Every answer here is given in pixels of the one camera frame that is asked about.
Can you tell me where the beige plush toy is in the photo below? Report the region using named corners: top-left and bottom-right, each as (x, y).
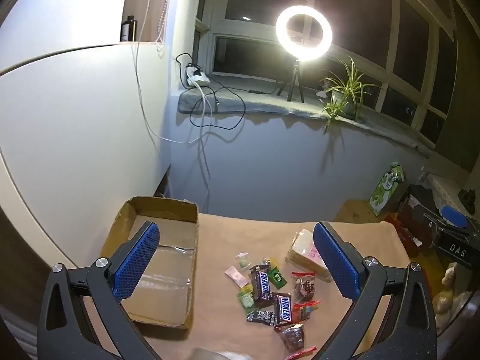
top-left (435, 262), bottom-right (473, 323)

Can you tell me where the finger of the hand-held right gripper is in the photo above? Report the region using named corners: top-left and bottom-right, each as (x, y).
top-left (440, 205), bottom-right (469, 229)
top-left (424, 213), bottom-right (471, 238)

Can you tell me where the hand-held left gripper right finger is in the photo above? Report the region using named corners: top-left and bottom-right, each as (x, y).
top-left (313, 221), bottom-right (437, 360)

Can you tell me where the white power strip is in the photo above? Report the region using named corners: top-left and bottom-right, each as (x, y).
top-left (186, 65), bottom-right (210, 87)

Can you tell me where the green carton box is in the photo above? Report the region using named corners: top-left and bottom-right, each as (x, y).
top-left (369, 162), bottom-right (406, 216)

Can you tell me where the dark bottle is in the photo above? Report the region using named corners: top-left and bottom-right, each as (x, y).
top-left (120, 16), bottom-right (136, 43)

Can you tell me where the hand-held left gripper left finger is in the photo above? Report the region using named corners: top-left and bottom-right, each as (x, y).
top-left (37, 221), bottom-right (166, 360)

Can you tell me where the cardboard box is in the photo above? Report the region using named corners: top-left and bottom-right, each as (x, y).
top-left (100, 196), bottom-right (199, 331)

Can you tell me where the brown chocolate bar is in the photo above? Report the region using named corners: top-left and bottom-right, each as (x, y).
top-left (249, 264), bottom-right (274, 302)
top-left (271, 292), bottom-right (294, 326)

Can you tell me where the pink candy packet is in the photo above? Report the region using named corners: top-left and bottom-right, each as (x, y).
top-left (224, 266), bottom-right (251, 287)

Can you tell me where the ring light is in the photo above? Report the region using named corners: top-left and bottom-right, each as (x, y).
top-left (275, 5), bottom-right (333, 62)

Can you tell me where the white ribbed panel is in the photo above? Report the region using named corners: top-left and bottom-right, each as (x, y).
top-left (0, 317), bottom-right (38, 360)

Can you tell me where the black white snack packet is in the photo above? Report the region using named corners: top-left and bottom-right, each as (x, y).
top-left (246, 309), bottom-right (276, 326)

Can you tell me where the white window frame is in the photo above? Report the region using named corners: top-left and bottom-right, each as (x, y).
top-left (195, 0), bottom-right (462, 147)

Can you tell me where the white patterned cloth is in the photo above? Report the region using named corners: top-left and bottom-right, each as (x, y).
top-left (427, 174), bottom-right (466, 211)

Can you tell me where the grey stone window sill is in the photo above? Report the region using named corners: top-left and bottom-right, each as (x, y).
top-left (178, 77), bottom-right (432, 154)

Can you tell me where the black tripod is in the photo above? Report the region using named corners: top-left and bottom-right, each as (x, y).
top-left (277, 59), bottom-right (305, 103)

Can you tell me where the sliced bread packet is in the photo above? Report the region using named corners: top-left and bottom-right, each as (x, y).
top-left (286, 229), bottom-right (332, 282)

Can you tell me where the grey rounded object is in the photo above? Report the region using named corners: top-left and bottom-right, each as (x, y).
top-left (192, 347), bottom-right (259, 360)

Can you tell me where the white cable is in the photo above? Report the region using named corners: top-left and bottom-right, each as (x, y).
top-left (133, 0), bottom-right (211, 145)

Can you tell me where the white cabinet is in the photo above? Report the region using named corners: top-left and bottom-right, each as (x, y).
top-left (0, 41), bottom-right (173, 271)

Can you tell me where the potted spider plant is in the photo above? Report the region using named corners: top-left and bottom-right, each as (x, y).
top-left (319, 57), bottom-right (381, 126)

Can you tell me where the dark green candy packet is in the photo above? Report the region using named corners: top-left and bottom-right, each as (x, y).
top-left (268, 266), bottom-right (287, 286)

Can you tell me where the bead chain cord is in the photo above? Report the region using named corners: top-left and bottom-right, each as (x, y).
top-left (155, 0), bottom-right (177, 59)

